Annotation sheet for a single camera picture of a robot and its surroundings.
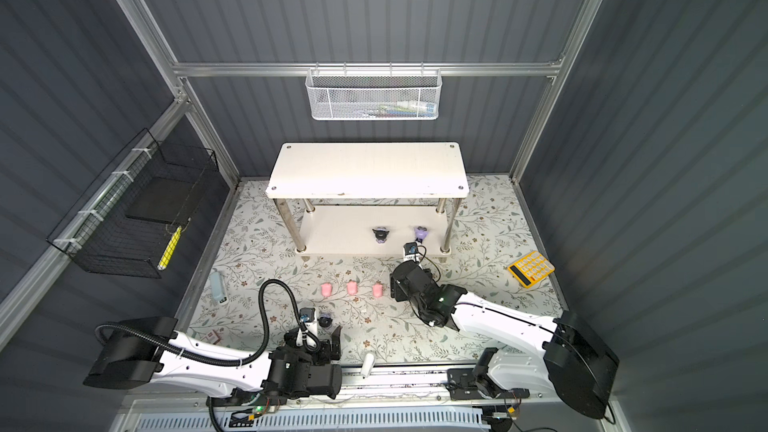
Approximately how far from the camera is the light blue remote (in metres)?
0.88

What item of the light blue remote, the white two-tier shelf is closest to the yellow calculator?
the white two-tier shelf

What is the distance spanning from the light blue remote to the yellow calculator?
89cm

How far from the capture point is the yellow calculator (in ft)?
3.05
